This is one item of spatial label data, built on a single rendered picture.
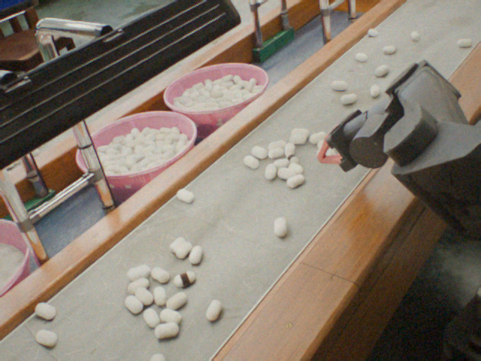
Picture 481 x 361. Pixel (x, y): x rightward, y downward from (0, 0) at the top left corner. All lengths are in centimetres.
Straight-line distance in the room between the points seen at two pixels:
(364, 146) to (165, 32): 33
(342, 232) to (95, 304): 40
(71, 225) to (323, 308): 62
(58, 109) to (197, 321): 35
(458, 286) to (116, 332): 125
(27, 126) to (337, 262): 46
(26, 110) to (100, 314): 34
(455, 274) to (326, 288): 114
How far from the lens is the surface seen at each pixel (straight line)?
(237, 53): 165
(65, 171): 128
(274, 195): 99
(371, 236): 84
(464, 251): 196
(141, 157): 121
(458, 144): 38
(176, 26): 81
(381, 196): 92
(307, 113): 123
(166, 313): 80
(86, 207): 121
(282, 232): 88
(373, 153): 79
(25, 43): 326
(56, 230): 118
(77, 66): 71
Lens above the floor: 133
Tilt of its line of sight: 34 degrees down
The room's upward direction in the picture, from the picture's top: 11 degrees counter-clockwise
